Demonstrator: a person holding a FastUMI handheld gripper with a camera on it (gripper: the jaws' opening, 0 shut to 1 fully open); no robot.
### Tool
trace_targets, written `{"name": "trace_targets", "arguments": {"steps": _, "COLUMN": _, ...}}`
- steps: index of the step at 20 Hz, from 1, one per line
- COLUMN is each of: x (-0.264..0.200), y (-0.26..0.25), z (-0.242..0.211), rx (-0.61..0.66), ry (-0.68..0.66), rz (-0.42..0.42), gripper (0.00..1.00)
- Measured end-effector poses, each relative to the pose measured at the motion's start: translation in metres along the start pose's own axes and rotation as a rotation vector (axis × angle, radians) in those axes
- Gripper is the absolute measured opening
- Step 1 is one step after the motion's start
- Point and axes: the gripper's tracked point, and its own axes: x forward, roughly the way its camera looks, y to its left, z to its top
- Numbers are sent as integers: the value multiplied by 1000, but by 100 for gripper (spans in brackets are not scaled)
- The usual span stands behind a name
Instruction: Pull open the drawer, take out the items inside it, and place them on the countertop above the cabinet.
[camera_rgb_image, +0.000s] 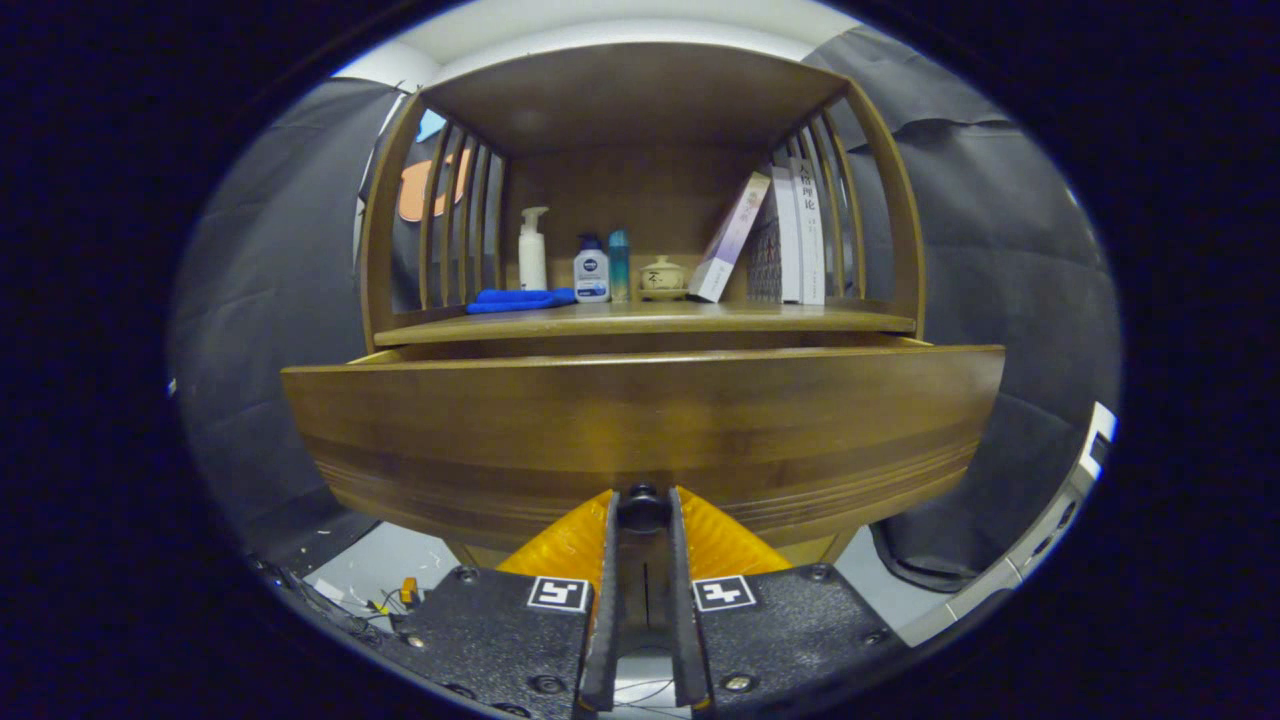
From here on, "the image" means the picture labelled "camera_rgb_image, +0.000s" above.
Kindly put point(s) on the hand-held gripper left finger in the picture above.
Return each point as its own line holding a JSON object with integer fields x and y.
{"x": 603, "y": 600}

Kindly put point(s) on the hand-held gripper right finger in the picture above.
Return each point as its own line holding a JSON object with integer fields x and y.
{"x": 683, "y": 600}

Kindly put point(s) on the wooden drawer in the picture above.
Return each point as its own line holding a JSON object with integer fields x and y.
{"x": 640, "y": 420}

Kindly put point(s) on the wooden countertop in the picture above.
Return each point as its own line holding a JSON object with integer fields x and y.
{"x": 650, "y": 320}

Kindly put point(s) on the wooden cabinet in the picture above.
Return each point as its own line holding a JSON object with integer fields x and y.
{"x": 640, "y": 100}

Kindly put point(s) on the blue cloth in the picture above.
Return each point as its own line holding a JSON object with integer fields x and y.
{"x": 520, "y": 299}

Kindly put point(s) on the white device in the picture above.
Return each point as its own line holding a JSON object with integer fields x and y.
{"x": 1000, "y": 590}

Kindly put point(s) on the beige lidded tea bowl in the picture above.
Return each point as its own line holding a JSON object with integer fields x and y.
{"x": 662, "y": 276}

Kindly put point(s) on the white lotion bottle blue cap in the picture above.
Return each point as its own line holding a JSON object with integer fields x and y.
{"x": 591, "y": 275}

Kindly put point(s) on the teal bottle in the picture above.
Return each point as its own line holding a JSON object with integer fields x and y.
{"x": 620, "y": 268}

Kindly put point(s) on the white pump bottle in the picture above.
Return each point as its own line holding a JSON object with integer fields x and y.
{"x": 533, "y": 260}

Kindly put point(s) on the dark patterned book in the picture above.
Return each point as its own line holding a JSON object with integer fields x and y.
{"x": 764, "y": 260}

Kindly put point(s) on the purple and white box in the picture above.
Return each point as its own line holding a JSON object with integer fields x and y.
{"x": 730, "y": 240}

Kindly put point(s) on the plain white book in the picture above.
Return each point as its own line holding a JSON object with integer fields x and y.
{"x": 787, "y": 240}

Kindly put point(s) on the white book black characters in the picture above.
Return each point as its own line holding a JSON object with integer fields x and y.
{"x": 810, "y": 240}

